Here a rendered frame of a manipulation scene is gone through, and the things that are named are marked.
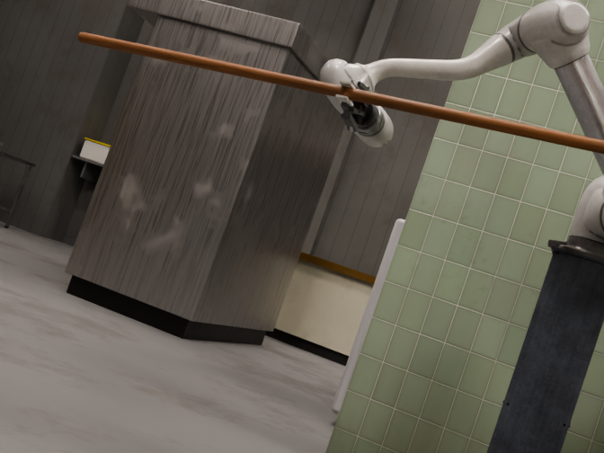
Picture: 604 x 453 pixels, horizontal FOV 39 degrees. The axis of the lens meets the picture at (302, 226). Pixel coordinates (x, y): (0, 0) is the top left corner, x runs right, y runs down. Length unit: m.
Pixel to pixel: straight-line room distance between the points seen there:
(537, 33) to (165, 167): 3.87
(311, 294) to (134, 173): 2.76
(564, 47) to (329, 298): 5.93
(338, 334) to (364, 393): 4.78
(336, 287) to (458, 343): 4.93
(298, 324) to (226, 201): 2.74
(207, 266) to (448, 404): 2.80
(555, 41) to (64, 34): 10.62
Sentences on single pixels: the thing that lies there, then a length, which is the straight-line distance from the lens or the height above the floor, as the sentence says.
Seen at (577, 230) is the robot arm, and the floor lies 1.08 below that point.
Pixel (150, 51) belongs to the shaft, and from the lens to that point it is 2.41.
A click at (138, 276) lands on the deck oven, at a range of 5.96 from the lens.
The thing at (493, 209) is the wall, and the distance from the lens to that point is 3.36.
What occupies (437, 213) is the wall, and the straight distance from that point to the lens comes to 3.38.
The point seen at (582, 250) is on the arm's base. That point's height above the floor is 1.02.
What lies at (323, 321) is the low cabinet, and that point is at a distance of 8.19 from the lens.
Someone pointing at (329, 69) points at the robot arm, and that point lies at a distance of 2.53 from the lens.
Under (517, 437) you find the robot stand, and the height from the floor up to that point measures 0.42.
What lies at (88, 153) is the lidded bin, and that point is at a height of 1.27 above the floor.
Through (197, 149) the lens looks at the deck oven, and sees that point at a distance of 5.94.
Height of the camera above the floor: 0.66
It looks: 3 degrees up
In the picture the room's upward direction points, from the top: 19 degrees clockwise
